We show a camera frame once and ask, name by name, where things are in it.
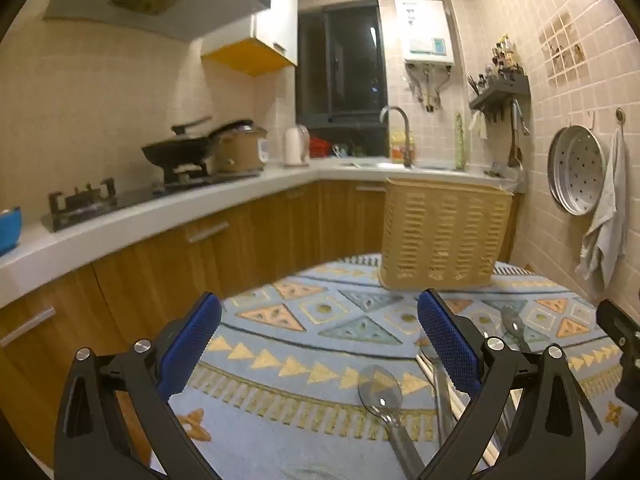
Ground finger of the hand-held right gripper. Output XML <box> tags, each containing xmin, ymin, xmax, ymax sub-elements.
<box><xmin>595</xmin><ymin>300</ymin><xmax>640</xmax><ymax>411</ymax></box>

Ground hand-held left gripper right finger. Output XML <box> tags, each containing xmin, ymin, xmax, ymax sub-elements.
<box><xmin>416</xmin><ymin>287</ymin><xmax>588</xmax><ymax>480</ymax></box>

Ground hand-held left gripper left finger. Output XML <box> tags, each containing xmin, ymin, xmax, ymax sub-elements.
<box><xmin>54</xmin><ymin>291</ymin><xmax>223</xmax><ymax>480</ymax></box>

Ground wooden chopstick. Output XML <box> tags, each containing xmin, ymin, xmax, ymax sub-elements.
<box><xmin>422</xmin><ymin>352</ymin><xmax>501</xmax><ymax>456</ymax></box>
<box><xmin>415</xmin><ymin>354</ymin><xmax>501</xmax><ymax>463</ymax></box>

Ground slim steel utensil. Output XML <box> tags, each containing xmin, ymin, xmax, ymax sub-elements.
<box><xmin>417</xmin><ymin>337</ymin><xmax>453</xmax><ymax>453</ymax></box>

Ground clear plastic spoon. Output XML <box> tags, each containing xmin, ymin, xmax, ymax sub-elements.
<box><xmin>356</xmin><ymin>364</ymin><xmax>431</xmax><ymax>480</ymax></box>

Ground beige slotted utensil basket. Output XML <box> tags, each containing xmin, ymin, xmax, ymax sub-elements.
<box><xmin>378</xmin><ymin>177</ymin><xmax>514</xmax><ymax>291</ymax></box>

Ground wooden base cabinets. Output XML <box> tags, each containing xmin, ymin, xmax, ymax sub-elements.
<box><xmin>0</xmin><ymin>180</ymin><xmax>521</xmax><ymax>466</ymax></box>

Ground grey hanging towel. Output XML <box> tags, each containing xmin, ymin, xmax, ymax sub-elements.
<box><xmin>575</xmin><ymin>130</ymin><xmax>628</xmax><ymax>301</ymax></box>

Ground blue patterned tablecloth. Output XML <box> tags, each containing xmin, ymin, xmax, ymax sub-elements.
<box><xmin>167</xmin><ymin>252</ymin><xmax>640</xmax><ymax>480</ymax></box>

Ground black gas stove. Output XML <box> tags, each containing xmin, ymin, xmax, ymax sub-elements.
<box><xmin>40</xmin><ymin>167</ymin><xmax>263</xmax><ymax>233</ymax></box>

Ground round metal steamer tray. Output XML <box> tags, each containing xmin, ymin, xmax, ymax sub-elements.
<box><xmin>547</xmin><ymin>125</ymin><xmax>607</xmax><ymax>217</ymax></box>

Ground black wok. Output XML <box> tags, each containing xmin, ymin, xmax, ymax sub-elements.
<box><xmin>141</xmin><ymin>116</ymin><xmax>255</xmax><ymax>172</ymax></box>

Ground steel sink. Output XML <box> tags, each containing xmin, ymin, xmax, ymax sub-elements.
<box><xmin>340</xmin><ymin>158</ymin><xmax>451</xmax><ymax>171</ymax></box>

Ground beige rice cooker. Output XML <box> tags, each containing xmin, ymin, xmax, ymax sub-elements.
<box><xmin>212</xmin><ymin>125</ymin><xmax>270</xmax><ymax>177</ymax></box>

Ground green tall tube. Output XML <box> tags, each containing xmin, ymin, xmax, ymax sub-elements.
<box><xmin>456</xmin><ymin>110</ymin><xmax>467</xmax><ymax>171</ymax></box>

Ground yellow dish soap bottle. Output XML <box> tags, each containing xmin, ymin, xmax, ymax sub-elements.
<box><xmin>390</xmin><ymin>132</ymin><xmax>416</xmax><ymax>163</ymax></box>

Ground hanging wooden spatula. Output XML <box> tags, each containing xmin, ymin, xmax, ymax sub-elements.
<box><xmin>507</xmin><ymin>120</ymin><xmax>524</xmax><ymax>171</ymax></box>

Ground blue bowl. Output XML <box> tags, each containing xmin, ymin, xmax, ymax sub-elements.
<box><xmin>0</xmin><ymin>206</ymin><xmax>23</xmax><ymax>256</ymax></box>

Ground steel faucet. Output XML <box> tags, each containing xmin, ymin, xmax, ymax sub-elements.
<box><xmin>379</xmin><ymin>105</ymin><xmax>415</xmax><ymax>168</ymax></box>

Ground white kettle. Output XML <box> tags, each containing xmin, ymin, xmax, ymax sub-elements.
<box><xmin>284</xmin><ymin>124</ymin><xmax>311</xmax><ymax>167</ymax></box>

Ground hanging metal tongs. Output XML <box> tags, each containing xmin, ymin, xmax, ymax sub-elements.
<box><xmin>511</xmin><ymin>100</ymin><xmax>531</xmax><ymax>137</ymax></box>

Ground metal water pipes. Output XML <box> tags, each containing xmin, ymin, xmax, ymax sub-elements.
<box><xmin>404</xmin><ymin>64</ymin><xmax>453</xmax><ymax>113</ymax></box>

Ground group of small seasoning bottles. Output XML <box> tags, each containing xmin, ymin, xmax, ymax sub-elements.
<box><xmin>487</xmin><ymin>34</ymin><xmax>524</xmax><ymax>81</ymax></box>

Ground dark window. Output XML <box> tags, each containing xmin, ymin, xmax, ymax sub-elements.
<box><xmin>295</xmin><ymin>0</ymin><xmax>390</xmax><ymax>131</ymax></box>

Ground white water heater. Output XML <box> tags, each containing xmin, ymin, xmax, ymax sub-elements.
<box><xmin>394</xmin><ymin>0</ymin><xmax>456</xmax><ymax>67</ymax></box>

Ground steel range hood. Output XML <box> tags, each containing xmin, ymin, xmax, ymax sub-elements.
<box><xmin>42</xmin><ymin>0</ymin><xmax>273</xmax><ymax>43</ymax></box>

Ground dark-handled steel spoon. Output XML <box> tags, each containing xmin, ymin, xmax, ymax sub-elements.
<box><xmin>500</xmin><ymin>306</ymin><xmax>604</xmax><ymax>435</ymax></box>

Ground dark wall shelf rack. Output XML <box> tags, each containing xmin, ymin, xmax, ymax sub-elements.
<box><xmin>467</xmin><ymin>74</ymin><xmax>531</xmax><ymax>123</ymax></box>

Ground white and yellow wall cabinet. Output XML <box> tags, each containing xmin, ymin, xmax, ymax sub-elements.
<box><xmin>200</xmin><ymin>0</ymin><xmax>300</xmax><ymax>78</ymax></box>

